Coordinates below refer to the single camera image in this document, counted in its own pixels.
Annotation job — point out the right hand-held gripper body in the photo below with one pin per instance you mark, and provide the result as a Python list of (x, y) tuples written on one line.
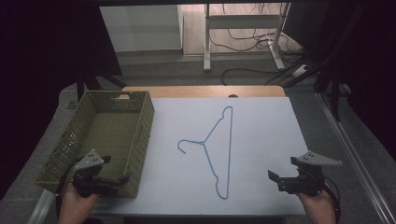
[(306, 177)]

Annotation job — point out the white cabinet panel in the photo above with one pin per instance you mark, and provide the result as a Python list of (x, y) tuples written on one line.
[(140, 28)]

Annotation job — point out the black tripod stand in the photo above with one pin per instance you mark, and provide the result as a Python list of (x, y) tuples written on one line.
[(93, 82)]

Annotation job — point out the wooden table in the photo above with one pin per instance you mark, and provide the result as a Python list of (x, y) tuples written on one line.
[(202, 91)]

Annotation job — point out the black metal stand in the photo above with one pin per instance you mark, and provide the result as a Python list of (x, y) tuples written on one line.
[(334, 93)]

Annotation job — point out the person's left hand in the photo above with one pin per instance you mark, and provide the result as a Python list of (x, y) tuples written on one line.
[(76, 205)]

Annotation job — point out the white metal desk frame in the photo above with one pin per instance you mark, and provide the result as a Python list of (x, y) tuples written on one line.
[(243, 21)]

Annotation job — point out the person's right hand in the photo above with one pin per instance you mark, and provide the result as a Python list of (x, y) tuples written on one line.
[(317, 208)]

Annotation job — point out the olive green plastic basket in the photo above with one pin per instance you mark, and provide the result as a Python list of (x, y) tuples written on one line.
[(118, 130)]

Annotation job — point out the aluminium rail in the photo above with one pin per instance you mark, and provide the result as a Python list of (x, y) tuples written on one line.
[(355, 155)]

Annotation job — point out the white board sheet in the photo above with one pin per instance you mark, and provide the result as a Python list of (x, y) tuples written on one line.
[(267, 140)]

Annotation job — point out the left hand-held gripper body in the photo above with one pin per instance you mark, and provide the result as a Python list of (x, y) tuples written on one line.
[(90, 175)]

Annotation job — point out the white power strip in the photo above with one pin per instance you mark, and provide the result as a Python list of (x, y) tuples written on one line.
[(300, 70)]

